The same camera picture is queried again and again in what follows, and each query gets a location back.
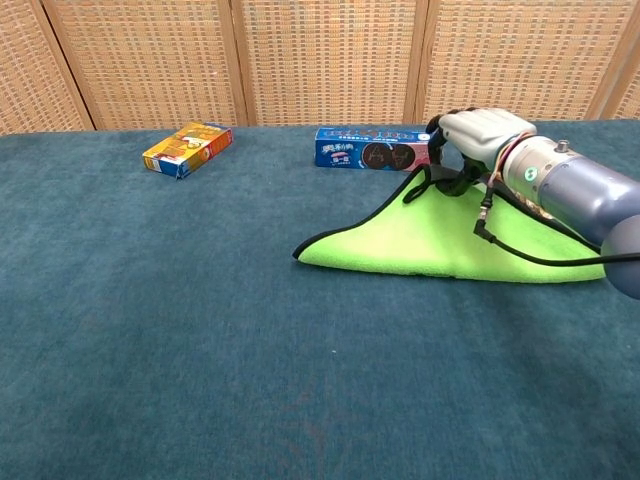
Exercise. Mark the woven bamboo folding screen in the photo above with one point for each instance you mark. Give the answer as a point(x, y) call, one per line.
point(320, 60)

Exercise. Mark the blue cookie box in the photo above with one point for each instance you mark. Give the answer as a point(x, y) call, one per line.
point(350, 147)

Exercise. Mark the grey green cleaning cloth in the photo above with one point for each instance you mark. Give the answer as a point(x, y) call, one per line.
point(425, 235)

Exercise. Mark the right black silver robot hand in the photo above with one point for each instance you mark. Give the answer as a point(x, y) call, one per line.
point(480, 130)

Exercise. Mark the orange yellow carton box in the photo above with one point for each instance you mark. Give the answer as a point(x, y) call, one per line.
point(187, 147)

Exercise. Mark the blue carpet table cover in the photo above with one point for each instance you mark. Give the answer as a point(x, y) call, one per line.
point(200, 325)

